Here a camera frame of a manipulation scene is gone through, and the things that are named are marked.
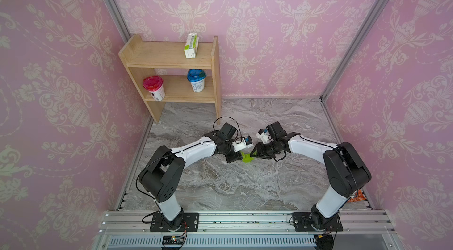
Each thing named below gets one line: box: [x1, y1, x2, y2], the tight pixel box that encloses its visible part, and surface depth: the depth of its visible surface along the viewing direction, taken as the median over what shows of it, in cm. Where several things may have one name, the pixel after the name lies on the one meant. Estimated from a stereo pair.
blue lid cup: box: [186, 68, 208, 93], surface depth 91 cm
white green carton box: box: [184, 32, 200, 59], surface depth 79 cm
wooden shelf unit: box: [117, 31, 222, 125], surface depth 87 cm
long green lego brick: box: [240, 150, 258, 164], surface depth 91 cm
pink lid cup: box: [142, 75, 166, 102], surface depth 86 cm
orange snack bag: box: [347, 189, 367, 203], surface depth 81 cm
